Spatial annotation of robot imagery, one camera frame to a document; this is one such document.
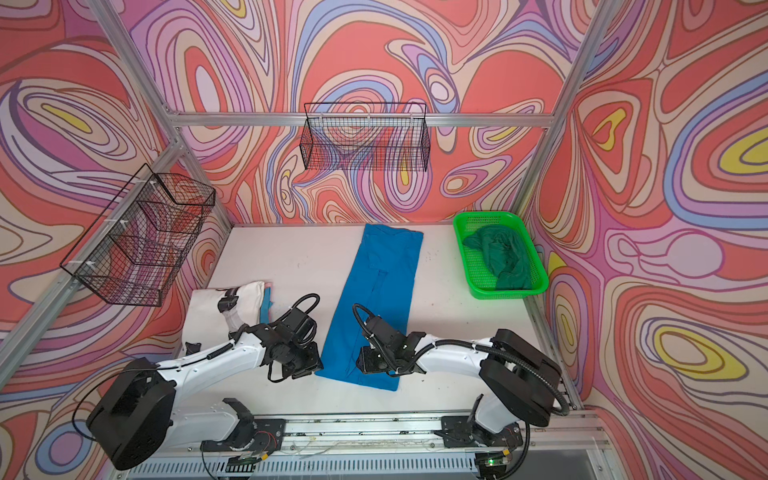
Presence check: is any blue t-shirt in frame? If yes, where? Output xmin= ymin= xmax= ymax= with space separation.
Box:
xmin=317 ymin=224 xmax=424 ymax=391

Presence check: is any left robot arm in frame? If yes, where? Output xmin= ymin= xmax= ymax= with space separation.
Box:
xmin=86 ymin=307 xmax=322 ymax=470

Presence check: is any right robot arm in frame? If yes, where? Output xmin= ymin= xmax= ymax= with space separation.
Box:
xmin=356 ymin=316 xmax=571 ymax=448

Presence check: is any teal folded t-shirt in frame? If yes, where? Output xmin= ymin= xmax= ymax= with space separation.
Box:
xmin=259 ymin=285 xmax=273 ymax=324

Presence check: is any green plastic basket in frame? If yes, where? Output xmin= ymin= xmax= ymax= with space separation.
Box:
xmin=453 ymin=211 xmax=549 ymax=300

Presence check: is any dark green t-shirt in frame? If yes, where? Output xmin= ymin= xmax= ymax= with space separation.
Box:
xmin=463 ymin=225 xmax=532 ymax=291

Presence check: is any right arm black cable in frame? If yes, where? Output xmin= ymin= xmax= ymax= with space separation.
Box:
xmin=351 ymin=302 xmax=571 ymax=480

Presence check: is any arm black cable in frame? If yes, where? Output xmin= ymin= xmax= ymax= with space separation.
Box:
xmin=351 ymin=302 xmax=571 ymax=480
xmin=71 ymin=292 xmax=322 ymax=445

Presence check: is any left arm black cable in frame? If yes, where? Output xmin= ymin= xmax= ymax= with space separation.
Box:
xmin=71 ymin=292 xmax=322 ymax=445

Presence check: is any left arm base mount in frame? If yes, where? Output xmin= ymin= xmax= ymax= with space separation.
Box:
xmin=201 ymin=418 xmax=287 ymax=453

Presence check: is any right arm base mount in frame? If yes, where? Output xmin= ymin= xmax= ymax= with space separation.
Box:
xmin=434 ymin=416 xmax=524 ymax=451

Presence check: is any black wire basket left wall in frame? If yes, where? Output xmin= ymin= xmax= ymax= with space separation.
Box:
xmin=59 ymin=164 xmax=216 ymax=307

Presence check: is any black wire basket wall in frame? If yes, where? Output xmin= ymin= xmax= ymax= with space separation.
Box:
xmin=59 ymin=164 xmax=216 ymax=307
xmin=299 ymin=101 xmax=431 ymax=172

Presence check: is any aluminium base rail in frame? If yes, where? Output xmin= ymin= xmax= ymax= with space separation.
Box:
xmin=108 ymin=412 xmax=627 ymax=479

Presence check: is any black wire basket back wall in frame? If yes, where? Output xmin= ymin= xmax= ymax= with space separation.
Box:
xmin=299 ymin=101 xmax=431 ymax=172

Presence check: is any aluminium frame back bar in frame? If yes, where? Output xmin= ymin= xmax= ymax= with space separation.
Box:
xmin=170 ymin=111 xmax=556 ymax=128

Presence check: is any aluminium frame left post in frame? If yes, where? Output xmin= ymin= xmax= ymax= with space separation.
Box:
xmin=1 ymin=1 xmax=228 ymax=393

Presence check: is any aluminium frame post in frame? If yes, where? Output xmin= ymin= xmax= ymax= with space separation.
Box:
xmin=1 ymin=1 xmax=228 ymax=393
xmin=511 ymin=1 xmax=623 ymax=217

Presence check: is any aluminium frame right post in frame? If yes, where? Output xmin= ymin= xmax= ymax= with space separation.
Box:
xmin=511 ymin=1 xmax=623 ymax=217

